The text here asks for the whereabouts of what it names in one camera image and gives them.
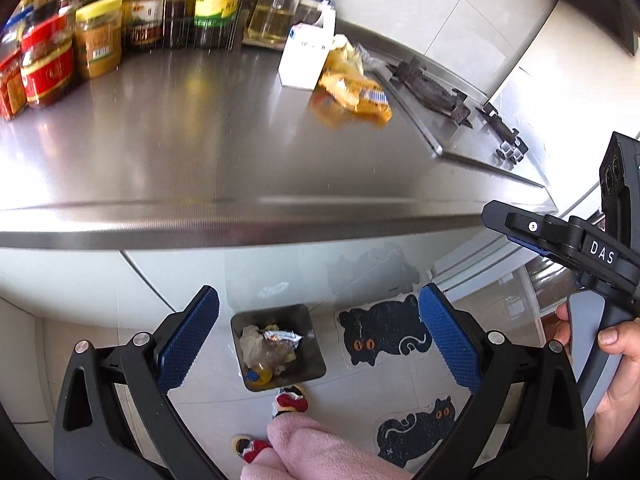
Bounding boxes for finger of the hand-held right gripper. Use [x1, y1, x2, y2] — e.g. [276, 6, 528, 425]
[482, 199, 584, 257]
[509, 233, 557, 262]

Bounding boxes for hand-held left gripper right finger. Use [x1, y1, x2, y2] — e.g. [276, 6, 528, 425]
[417, 282, 588, 480]

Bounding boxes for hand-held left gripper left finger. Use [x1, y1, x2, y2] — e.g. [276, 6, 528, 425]
[52, 285, 226, 480]

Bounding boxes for clear plastic bag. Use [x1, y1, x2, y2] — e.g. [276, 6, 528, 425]
[244, 346, 297, 387]

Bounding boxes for silver foil wrapper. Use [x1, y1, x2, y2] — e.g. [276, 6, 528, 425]
[262, 327, 302, 349]

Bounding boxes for grey trash bin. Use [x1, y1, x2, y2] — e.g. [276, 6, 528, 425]
[229, 303, 327, 392]

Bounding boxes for person's right hand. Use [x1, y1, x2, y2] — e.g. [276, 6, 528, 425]
[555, 303, 640, 461]

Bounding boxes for black cat floor mat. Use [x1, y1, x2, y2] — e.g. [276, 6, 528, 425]
[335, 293, 434, 367]
[375, 394, 457, 469]

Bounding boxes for black gas stove burner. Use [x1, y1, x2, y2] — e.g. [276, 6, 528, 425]
[474, 102, 531, 162]
[389, 56, 472, 127]

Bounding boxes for red patterned slipper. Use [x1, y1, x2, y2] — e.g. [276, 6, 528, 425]
[230, 434, 271, 462]
[272, 384, 307, 419]

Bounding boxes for yellow snack wrapper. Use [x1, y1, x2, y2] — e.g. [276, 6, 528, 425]
[309, 71, 394, 127]

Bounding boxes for pale yellow crumpled wrapper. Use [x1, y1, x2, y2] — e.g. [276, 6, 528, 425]
[324, 33, 367, 75]

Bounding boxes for small white carton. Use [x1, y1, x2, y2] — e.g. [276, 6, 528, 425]
[277, 9, 337, 92]

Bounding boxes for brown coaster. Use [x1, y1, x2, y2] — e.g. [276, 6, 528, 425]
[242, 37, 289, 52]

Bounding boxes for small red sauce jar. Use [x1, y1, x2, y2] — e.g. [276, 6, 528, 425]
[0, 49, 27, 122]

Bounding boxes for large red lid jar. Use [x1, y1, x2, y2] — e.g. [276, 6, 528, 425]
[20, 13, 76, 109]

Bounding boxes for yellow lid jar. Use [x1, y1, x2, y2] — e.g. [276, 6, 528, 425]
[74, 0, 124, 80]

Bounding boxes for glass jar blue lid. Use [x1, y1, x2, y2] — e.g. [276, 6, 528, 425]
[299, 0, 336, 27]

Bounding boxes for small dark bottle yellow cap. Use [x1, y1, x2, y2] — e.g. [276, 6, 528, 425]
[122, 0, 166, 52]

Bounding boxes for tall brown sauce bottle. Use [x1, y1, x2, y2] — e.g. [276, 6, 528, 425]
[164, 0, 196, 49]

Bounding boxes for green label oil bottle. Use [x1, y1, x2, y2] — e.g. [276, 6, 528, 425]
[193, 0, 249, 47]

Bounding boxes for glass oil dispenser black lid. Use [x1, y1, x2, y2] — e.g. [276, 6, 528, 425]
[247, 0, 314, 46]

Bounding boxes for black lid jar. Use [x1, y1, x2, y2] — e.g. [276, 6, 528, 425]
[27, 0, 61, 27]

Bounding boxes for blue lid plastic jar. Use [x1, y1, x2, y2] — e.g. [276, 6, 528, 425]
[0, 9, 26, 42]

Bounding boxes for black wire rack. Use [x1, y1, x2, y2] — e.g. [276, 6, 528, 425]
[162, 4, 242, 52]

